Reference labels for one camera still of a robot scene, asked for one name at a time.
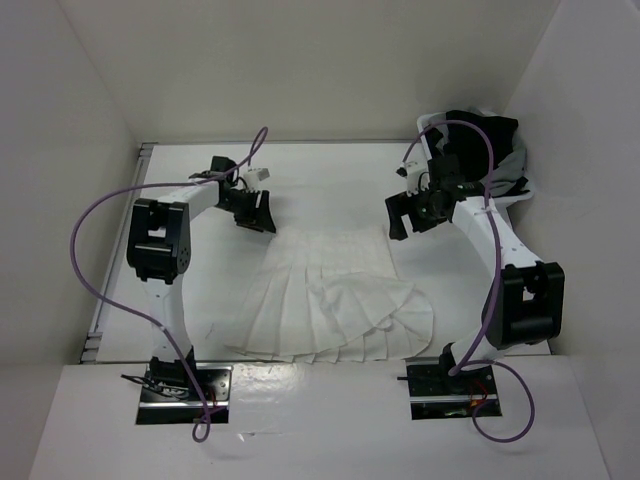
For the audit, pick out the white pleated skirt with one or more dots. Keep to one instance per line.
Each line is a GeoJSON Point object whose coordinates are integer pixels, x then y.
{"type": "Point", "coordinates": [331, 296]}

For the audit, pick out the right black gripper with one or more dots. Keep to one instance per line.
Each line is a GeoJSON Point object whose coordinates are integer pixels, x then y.
{"type": "Point", "coordinates": [398, 205]}

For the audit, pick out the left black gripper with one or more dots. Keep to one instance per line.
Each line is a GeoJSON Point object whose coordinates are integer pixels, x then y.
{"type": "Point", "coordinates": [257, 219]}

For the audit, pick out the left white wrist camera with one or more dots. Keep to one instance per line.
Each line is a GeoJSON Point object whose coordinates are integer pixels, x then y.
{"type": "Point", "coordinates": [253, 178]}

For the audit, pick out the white plastic basket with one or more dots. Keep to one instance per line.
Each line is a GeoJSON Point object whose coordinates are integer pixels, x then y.
{"type": "Point", "coordinates": [520, 197]}

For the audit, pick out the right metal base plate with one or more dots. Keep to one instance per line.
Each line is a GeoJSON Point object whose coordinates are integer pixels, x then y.
{"type": "Point", "coordinates": [433, 394]}

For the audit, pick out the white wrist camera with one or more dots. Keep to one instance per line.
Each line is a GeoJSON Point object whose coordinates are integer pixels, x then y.
{"type": "Point", "coordinates": [416, 175]}
{"type": "Point", "coordinates": [253, 178]}

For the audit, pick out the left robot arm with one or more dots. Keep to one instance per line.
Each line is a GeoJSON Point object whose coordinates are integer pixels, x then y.
{"type": "Point", "coordinates": [159, 251]}

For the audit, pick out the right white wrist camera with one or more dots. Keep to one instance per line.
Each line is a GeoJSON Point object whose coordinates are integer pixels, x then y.
{"type": "Point", "coordinates": [416, 175]}

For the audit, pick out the black skirt in basket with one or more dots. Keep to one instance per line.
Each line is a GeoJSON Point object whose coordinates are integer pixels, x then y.
{"type": "Point", "coordinates": [475, 140]}

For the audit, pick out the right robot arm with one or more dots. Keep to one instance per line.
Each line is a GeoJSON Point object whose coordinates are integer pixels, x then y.
{"type": "Point", "coordinates": [525, 301]}

